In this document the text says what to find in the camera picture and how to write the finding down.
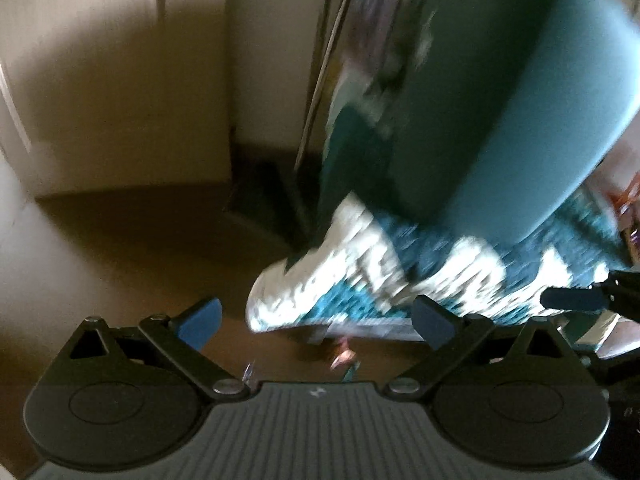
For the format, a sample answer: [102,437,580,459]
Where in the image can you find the teal white chevron quilt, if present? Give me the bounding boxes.
[246,104,626,344]

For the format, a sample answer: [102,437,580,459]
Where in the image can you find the beige wooden door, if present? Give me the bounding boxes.
[1,0,231,197]

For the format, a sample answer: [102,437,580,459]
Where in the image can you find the orange foil snack wrapper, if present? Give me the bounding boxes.
[330,337,357,370]

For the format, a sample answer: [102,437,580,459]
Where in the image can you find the teal plastic trash bin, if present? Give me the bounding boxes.
[382,0,639,244]

